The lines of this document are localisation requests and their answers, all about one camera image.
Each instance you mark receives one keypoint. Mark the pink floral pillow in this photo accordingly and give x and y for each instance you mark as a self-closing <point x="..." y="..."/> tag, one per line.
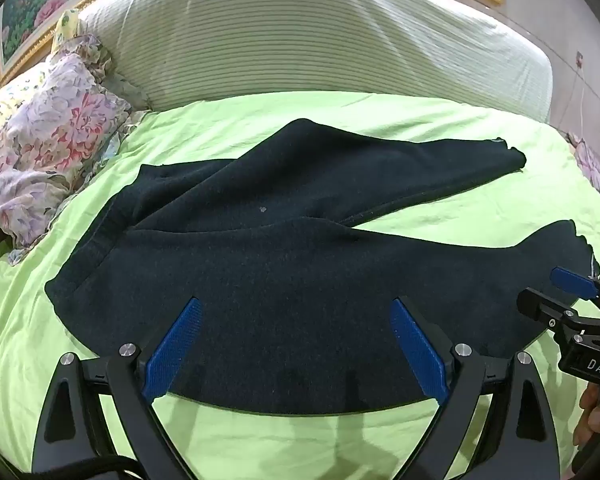
<point x="45" y="135"/>

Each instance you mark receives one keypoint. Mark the green bed sheet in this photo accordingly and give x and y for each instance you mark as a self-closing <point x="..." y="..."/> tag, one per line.
<point x="180" y="130"/>

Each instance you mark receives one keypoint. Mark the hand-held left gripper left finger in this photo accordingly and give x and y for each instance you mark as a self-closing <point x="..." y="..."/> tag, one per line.
<point x="172" y="350"/>

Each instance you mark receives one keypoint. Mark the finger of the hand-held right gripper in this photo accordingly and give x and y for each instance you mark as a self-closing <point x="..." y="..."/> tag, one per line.
<point x="545" y="307"/>
<point x="572" y="281"/>

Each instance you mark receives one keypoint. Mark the dark navy pants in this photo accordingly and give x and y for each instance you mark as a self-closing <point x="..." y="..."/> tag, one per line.
<point x="280" y="285"/>

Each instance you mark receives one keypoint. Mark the wall outlet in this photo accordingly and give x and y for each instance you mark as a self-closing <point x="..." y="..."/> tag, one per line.
<point x="578" y="58"/>

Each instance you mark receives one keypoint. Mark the gold framed flower painting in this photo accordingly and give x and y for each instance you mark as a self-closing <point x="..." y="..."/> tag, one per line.
<point x="35" y="5"/>

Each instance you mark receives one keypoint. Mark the person's right hand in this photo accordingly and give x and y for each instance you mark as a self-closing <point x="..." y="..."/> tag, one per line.
<point x="592" y="417"/>

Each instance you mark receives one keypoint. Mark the cream striped upholstered headboard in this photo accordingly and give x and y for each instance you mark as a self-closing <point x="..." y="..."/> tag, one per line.
<point x="305" y="35"/>

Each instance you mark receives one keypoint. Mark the pale floral cloth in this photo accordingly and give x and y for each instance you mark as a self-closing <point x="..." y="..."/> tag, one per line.
<point x="590" y="165"/>

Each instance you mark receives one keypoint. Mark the yellow floral pillow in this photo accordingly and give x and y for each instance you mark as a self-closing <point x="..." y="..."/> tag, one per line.
<point x="67" y="22"/>

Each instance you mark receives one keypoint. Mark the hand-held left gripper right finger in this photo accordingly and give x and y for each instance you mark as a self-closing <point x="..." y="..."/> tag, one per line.
<point x="417" y="350"/>

